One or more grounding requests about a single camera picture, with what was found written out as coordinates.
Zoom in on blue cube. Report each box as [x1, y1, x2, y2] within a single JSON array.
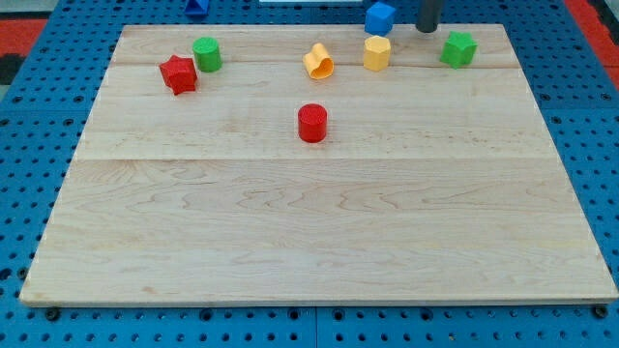
[[365, 2, 396, 36]]

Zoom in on wooden board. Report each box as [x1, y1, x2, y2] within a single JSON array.
[[20, 24, 618, 307]]

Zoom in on red cylinder block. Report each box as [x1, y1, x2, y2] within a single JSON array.
[[298, 103, 328, 143]]

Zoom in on yellow heart block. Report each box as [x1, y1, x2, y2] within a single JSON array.
[[302, 43, 335, 79]]

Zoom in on yellow hexagon block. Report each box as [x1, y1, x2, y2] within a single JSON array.
[[363, 36, 391, 72]]

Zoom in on green cylinder block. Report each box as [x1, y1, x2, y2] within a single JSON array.
[[192, 37, 222, 73]]

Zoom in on red star block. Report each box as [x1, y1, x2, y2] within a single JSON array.
[[159, 55, 197, 95]]

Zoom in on green star block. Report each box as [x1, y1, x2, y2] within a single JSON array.
[[439, 31, 478, 69]]

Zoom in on blue triangle block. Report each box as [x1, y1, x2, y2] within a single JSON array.
[[184, 0, 210, 16]]

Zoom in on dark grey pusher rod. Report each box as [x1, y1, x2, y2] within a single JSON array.
[[415, 0, 444, 34]]

